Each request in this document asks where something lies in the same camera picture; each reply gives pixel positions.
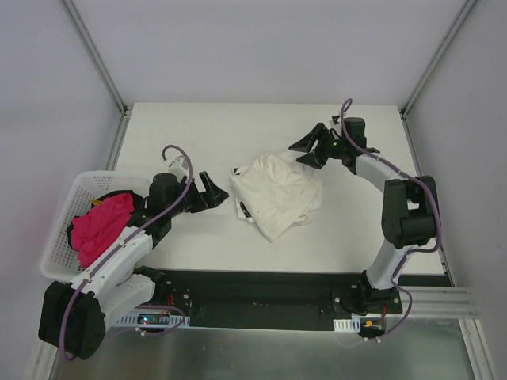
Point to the white cable duct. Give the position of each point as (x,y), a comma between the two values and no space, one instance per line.
(152,320)
(352,325)

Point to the pink red t shirt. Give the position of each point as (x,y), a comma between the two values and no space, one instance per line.
(101,229)

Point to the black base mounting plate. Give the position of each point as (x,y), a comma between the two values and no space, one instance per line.
(272,300)

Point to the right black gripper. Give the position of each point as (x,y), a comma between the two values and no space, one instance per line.
(325,145)

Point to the right aluminium frame post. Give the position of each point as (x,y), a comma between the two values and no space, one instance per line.
(458,22)

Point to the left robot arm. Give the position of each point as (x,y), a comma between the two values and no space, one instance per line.
(79,309)

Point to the aluminium frame post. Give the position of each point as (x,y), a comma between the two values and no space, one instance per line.
(458,22)
(94,55)

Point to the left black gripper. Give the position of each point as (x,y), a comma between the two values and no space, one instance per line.
(198,196)

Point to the white black printed t shirt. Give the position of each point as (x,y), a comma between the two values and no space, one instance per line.
(316,203)

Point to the left white cable duct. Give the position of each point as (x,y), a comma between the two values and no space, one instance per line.
(152,320)

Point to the left aluminium frame post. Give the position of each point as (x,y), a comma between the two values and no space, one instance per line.
(94,55)

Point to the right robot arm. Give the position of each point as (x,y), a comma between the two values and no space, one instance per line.
(408,208)

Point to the cream white t shirt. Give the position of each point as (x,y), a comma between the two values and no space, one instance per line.
(273,194)

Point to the right white cable duct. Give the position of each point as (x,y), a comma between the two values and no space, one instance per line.
(352,325)

